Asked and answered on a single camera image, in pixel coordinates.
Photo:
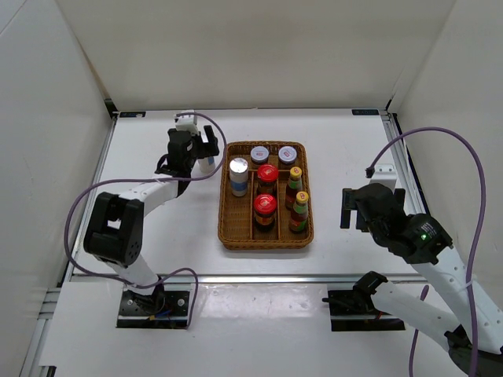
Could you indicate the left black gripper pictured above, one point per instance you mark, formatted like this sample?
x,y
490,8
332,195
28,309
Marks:
x,y
206,148

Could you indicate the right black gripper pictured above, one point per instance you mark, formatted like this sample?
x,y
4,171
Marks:
x,y
348,204

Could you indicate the silver-lid spice jar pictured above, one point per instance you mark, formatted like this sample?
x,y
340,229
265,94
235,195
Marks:
x,y
207,164
238,175

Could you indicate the white-lid paste jar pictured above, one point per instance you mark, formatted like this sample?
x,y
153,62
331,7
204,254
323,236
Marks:
x,y
259,156
287,156

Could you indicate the red-lid sauce jar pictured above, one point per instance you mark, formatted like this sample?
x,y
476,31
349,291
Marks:
x,y
267,175
264,211

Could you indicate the yellow-cap sauce bottle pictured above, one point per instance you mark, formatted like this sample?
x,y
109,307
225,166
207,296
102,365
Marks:
x,y
299,212
294,185

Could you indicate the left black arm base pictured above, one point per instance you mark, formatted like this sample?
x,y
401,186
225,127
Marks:
x,y
168,307

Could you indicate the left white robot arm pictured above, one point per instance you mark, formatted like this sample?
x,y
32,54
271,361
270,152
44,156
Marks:
x,y
115,231

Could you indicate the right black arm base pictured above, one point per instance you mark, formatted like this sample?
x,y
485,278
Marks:
x,y
349,312

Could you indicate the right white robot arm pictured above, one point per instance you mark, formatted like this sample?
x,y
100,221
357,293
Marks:
x,y
471,331

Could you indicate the brown wicker divided basket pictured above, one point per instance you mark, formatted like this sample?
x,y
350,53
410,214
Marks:
x,y
237,229

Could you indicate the right dark table label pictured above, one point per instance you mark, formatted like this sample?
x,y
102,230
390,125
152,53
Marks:
x,y
365,112

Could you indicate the dark table label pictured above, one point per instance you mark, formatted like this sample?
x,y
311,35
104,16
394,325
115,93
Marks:
x,y
365,112
132,114

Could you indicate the left dark table label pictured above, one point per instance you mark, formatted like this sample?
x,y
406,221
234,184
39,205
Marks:
x,y
132,114

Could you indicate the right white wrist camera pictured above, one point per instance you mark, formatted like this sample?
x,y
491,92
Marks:
x,y
384,174

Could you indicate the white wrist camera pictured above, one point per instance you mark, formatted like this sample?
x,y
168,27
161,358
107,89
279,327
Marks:
x,y
384,174
186,121

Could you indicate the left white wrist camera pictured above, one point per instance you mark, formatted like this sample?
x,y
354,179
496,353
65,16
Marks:
x,y
186,121

